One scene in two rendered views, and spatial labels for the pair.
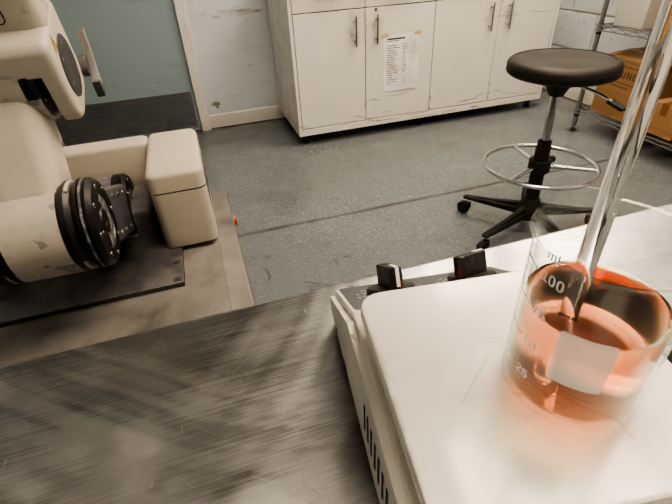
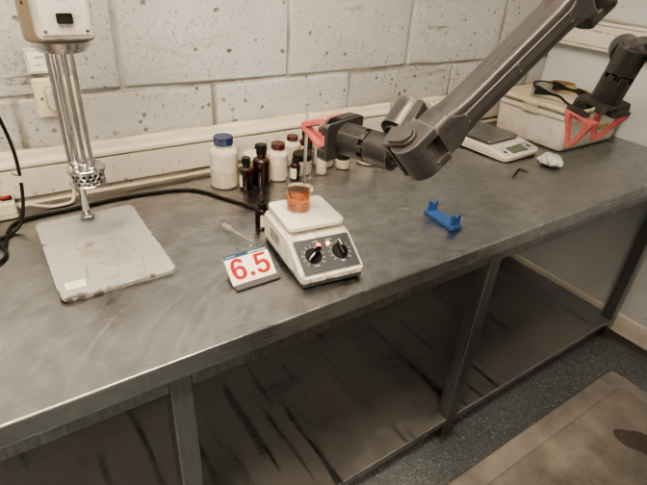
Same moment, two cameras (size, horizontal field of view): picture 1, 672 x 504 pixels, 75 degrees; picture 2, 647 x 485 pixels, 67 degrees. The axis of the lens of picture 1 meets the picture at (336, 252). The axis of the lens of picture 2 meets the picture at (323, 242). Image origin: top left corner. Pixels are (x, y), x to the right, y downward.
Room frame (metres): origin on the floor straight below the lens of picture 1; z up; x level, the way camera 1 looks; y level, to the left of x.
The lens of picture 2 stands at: (0.96, -0.34, 1.29)
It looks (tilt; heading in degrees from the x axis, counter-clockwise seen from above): 31 degrees down; 160
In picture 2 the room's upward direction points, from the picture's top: 4 degrees clockwise
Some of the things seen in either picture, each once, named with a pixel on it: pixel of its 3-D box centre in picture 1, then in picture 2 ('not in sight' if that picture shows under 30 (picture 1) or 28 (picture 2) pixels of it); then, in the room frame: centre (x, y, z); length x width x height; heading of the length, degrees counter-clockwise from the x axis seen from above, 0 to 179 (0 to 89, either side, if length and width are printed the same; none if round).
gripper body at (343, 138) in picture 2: not in sight; (353, 140); (0.20, -0.02, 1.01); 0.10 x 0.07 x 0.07; 122
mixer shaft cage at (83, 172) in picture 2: not in sight; (75, 115); (0.03, -0.47, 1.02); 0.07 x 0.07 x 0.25
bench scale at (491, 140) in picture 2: not in sight; (490, 140); (-0.37, 0.72, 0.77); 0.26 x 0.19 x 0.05; 19
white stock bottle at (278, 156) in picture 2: not in sight; (277, 161); (-0.24, -0.05, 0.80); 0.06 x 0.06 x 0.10
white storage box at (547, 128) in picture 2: not in sight; (557, 114); (-0.46, 1.06, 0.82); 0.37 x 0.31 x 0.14; 105
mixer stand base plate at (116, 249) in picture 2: not in sight; (101, 246); (0.04, -0.47, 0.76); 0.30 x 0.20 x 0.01; 16
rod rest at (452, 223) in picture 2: not in sight; (443, 214); (0.07, 0.28, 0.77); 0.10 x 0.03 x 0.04; 11
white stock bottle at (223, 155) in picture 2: not in sight; (223, 161); (-0.22, -0.19, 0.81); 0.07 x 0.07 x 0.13
